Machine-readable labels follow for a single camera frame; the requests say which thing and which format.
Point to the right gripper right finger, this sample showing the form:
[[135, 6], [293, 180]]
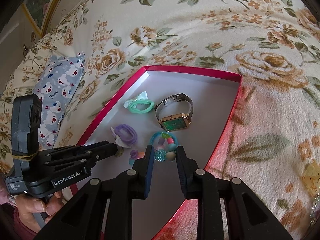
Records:
[[247, 216]]

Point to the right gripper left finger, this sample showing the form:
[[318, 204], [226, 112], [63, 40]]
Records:
[[103, 209]]

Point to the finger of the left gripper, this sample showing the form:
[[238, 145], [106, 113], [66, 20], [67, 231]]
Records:
[[100, 151]]

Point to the green face wrist watch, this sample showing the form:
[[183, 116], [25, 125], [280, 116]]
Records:
[[178, 121]]

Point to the left hand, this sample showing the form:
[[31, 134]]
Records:
[[27, 206]]

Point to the yellow translucent hair clip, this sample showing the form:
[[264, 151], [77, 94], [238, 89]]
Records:
[[310, 178]]

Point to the blue bear print pillow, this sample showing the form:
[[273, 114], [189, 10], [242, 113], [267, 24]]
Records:
[[55, 88]]

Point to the red shallow cardboard box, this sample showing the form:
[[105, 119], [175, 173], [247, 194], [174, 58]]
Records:
[[213, 92]]

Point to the framed picture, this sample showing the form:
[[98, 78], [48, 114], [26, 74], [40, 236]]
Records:
[[40, 13]]

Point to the floral bed blanket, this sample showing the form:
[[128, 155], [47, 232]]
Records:
[[273, 133]]

